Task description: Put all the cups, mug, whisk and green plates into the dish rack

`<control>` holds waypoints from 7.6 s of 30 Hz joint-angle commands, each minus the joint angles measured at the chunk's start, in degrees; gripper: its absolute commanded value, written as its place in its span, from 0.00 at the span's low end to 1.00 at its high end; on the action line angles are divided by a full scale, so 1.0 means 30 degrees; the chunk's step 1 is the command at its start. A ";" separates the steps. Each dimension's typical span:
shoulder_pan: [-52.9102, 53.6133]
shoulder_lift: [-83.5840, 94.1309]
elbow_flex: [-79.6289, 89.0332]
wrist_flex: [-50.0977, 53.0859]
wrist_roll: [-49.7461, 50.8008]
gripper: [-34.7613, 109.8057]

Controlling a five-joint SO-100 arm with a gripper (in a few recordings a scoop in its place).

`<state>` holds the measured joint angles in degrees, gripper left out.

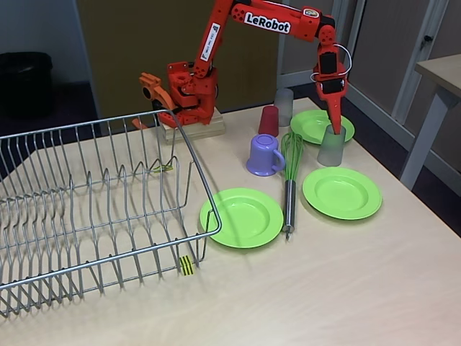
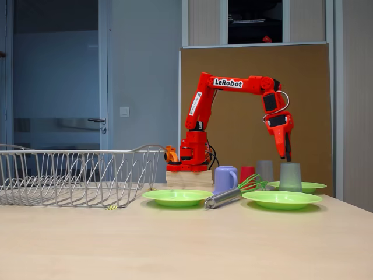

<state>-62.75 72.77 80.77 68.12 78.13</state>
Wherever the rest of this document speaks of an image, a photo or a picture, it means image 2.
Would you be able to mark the translucent grey plastic cup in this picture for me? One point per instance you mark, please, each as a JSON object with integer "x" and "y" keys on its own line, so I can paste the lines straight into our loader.
{"x": 264, "y": 172}
{"x": 290, "y": 178}

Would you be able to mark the red plastic cup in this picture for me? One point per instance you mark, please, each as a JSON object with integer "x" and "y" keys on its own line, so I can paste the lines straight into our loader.
{"x": 247, "y": 173}

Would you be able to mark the green plastic plate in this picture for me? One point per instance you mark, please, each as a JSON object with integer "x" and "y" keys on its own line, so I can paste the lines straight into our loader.
{"x": 175, "y": 196}
{"x": 313, "y": 186}
{"x": 281, "y": 201}

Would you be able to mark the purple plastic mug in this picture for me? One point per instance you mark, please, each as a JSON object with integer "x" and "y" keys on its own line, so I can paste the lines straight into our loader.
{"x": 223, "y": 178}

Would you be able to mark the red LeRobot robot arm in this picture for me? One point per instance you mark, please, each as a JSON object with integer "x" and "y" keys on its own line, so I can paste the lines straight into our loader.
{"x": 204, "y": 96}

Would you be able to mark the brown cork board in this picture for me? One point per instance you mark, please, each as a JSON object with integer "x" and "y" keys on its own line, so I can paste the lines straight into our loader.
{"x": 247, "y": 131}

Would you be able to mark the wooden base block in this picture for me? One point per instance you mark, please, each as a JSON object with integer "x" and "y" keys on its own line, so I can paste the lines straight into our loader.
{"x": 189, "y": 178}

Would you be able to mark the orange table clamp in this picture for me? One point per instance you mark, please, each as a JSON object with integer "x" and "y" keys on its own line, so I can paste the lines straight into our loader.
{"x": 172, "y": 154}

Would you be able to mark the yellow black striped tape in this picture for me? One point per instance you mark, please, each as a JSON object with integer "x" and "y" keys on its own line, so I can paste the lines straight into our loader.
{"x": 111, "y": 207}

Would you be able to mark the grey glass door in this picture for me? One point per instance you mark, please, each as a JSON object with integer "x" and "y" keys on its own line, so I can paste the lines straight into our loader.
{"x": 58, "y": 73}

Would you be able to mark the white light switch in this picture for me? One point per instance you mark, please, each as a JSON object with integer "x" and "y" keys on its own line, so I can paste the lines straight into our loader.
{"x": 124, "y": 111}

